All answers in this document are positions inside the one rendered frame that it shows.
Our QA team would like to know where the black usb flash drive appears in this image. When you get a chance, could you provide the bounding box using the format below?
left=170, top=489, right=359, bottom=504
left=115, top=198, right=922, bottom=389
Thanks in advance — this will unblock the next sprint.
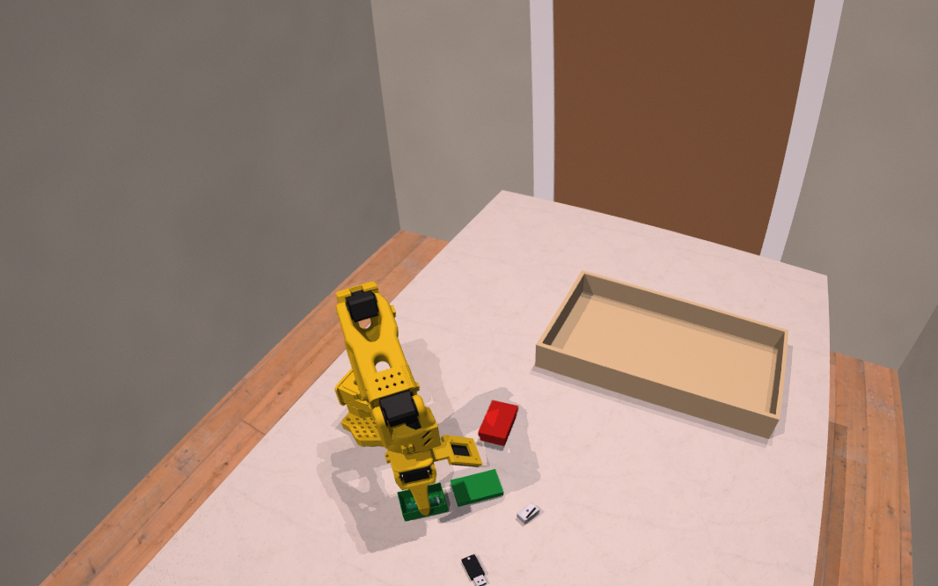
left=461, top=554, right=487, bottom=586

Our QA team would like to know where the green aaa battery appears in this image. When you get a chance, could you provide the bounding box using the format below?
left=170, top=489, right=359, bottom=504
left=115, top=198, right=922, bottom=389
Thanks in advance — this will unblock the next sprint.
left=406, top=496, right=440, bottom=511

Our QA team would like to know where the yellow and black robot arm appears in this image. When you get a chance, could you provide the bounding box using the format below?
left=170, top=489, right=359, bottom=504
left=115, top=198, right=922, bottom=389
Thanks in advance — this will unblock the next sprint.
left=336, top=282, right=441, bottom=454

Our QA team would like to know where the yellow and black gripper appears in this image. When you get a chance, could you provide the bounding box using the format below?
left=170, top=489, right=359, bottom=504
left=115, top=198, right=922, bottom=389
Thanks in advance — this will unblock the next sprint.
left=385, top=435, right=483, bottom=516

